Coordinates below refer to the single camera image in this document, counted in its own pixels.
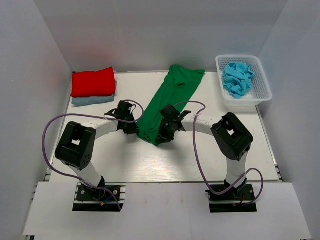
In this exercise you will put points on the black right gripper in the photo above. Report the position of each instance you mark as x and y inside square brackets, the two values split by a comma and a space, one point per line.
[162, 134]

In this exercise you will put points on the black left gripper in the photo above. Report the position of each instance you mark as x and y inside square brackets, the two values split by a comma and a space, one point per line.
[133, 130]

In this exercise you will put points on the green t-shirt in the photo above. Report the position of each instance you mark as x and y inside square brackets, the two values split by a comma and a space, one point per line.
[178, 87]

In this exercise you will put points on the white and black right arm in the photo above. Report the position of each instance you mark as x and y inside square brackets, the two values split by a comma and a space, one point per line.
[231, 136]

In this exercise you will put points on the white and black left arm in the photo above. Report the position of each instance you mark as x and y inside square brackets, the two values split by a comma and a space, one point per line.
[76, 145]

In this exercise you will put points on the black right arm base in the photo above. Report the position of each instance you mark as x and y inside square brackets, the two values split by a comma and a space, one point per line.
[229, 203]

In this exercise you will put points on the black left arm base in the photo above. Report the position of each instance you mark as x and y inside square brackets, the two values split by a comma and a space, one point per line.
[93, 200]

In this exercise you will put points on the folded light blue t-shirt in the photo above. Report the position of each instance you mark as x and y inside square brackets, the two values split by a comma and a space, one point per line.
[92, 100]

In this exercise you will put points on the folded red t-shirt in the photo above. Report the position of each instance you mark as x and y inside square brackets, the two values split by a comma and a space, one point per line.
[99, 83]

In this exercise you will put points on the crumpled cyan t-shirt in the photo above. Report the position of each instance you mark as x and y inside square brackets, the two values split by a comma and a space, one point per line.
[237, 78]

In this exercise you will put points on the white perforated plastic basket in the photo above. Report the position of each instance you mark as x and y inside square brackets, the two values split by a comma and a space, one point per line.
[260, 90]

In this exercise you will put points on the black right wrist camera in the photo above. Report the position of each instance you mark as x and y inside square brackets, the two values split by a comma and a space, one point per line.
[172, 112]

